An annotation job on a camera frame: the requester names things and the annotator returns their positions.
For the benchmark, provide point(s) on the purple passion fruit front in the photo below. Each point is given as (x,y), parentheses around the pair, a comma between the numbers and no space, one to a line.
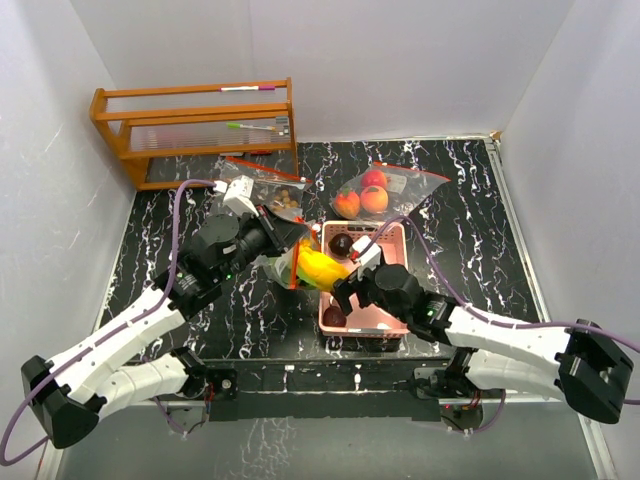
(333,317)

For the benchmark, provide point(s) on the green marker pen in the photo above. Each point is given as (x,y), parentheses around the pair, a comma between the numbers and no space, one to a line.
(234,125)

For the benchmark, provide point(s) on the yellow bananas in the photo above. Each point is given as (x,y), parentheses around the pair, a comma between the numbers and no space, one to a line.
(319,270)

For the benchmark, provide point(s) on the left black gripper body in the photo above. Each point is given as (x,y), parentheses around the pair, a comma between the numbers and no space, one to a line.
(255,240)

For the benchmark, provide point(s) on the orange peach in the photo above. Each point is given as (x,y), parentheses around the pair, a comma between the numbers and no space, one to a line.
(374,199)
(347,204)

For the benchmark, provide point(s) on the longan bunch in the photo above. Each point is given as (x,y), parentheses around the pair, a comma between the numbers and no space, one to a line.
(284,198)

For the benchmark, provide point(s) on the pink plastic basket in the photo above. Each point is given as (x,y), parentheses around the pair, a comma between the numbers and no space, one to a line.
(369,322)

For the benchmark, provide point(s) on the wooden shelf rack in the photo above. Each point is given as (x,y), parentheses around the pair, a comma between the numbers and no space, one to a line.
(139,125)

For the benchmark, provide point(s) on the green cucumber leaf vegetable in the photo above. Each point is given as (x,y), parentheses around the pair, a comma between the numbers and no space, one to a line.
(288,280)

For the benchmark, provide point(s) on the pink white marker pen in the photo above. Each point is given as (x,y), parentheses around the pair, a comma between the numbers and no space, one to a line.
(248,88)

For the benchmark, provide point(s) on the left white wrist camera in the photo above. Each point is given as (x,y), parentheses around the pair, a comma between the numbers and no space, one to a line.
(234,196)

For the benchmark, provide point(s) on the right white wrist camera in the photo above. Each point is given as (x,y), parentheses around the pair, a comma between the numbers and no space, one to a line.
(366,253)

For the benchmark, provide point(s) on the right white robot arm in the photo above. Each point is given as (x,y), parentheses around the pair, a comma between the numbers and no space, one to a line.
(578,363)

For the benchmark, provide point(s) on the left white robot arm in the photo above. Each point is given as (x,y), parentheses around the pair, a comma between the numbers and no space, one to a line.
(72,392)

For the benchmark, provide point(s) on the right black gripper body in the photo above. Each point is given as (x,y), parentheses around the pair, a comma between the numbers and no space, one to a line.
(367,293)

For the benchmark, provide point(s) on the dark mangosteen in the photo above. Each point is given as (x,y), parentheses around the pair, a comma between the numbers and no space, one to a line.
(340,245)

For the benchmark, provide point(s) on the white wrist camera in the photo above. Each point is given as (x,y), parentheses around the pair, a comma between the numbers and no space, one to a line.
(234,196)
(366,253)

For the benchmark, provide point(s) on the clear zip bag orange zipper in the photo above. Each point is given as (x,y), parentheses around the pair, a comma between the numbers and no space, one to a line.
(407,189)

